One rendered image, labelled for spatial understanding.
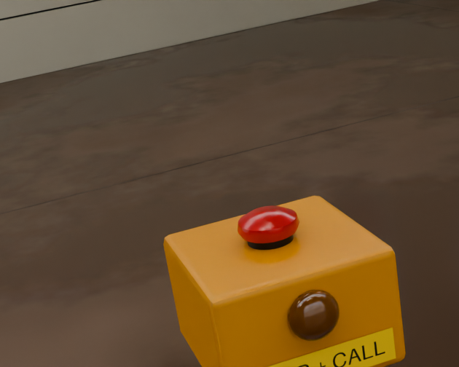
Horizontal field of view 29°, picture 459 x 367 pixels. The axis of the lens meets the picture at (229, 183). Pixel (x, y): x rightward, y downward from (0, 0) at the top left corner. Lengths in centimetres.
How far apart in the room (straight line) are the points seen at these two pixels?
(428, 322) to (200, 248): 209
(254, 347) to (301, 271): 5
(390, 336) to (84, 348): 229
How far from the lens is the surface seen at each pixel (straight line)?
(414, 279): 289
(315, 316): 52
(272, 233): 55
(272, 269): 53
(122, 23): 750
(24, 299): 325
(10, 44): 738
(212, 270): 54
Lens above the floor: 131
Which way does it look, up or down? 19 degrees down
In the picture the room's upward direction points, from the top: 10 degrees counter-clockwise
